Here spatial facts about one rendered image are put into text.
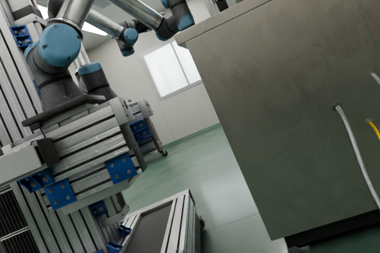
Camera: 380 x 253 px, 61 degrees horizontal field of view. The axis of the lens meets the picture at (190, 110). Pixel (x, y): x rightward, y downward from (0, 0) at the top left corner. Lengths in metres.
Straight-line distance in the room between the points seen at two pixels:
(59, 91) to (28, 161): 0.25
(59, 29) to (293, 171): 0.88
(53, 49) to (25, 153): 0.32
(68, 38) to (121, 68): 6.55
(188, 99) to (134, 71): 1.40
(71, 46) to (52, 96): 0.19
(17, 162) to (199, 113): 6.19
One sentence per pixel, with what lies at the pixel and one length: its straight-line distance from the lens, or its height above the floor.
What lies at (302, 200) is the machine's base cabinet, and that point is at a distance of 1.19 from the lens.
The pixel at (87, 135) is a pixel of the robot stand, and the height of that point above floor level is 0.69.
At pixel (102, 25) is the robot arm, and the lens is 1.77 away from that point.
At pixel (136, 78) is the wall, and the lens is 7.45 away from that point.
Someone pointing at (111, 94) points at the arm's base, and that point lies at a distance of 1.63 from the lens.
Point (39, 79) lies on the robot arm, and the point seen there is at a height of 0.93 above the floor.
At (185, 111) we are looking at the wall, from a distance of 7.15.
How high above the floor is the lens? 0.65
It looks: 1 degrees down
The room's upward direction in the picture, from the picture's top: 23 degrees counter-clockwise
